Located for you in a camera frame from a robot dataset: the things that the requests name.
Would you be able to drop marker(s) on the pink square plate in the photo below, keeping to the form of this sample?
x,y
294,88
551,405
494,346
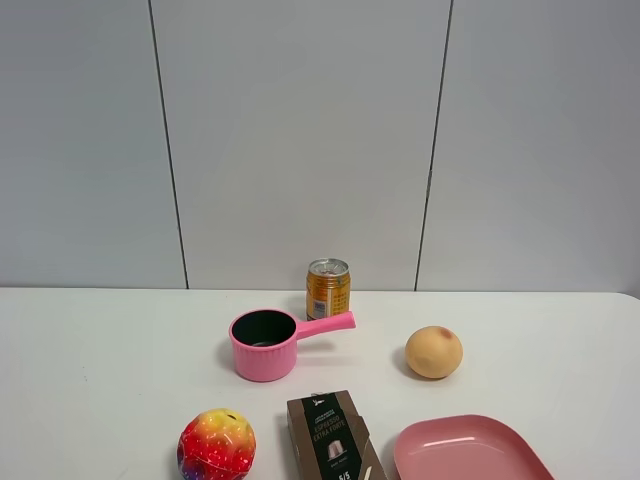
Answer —
x,y
465,447

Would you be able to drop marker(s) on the pale peach fruit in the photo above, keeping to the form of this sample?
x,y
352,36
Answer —
x,y
433,352

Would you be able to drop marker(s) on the brown espresso capsule box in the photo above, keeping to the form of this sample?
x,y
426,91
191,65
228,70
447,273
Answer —
x,y
331,440

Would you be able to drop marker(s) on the red yellow strawberry ball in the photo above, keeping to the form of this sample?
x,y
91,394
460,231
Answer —
x,y
216,444

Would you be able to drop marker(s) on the pink saucepan with handle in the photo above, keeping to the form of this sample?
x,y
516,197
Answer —
x,y
265,342

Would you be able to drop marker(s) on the orange drink can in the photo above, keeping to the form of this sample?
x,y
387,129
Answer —
x,y
328,288

